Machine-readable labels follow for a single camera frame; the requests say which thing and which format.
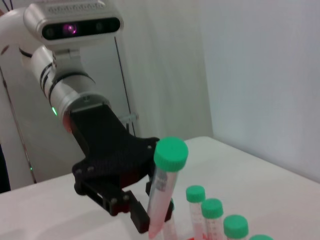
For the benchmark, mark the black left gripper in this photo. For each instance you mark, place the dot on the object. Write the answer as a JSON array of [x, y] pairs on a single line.
[[112, 150]]

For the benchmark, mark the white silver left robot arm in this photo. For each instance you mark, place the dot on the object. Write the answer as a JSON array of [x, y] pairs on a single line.
[[62, 90]]

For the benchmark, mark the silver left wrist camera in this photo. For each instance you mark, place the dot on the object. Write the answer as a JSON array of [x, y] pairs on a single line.
[[80, 28]]

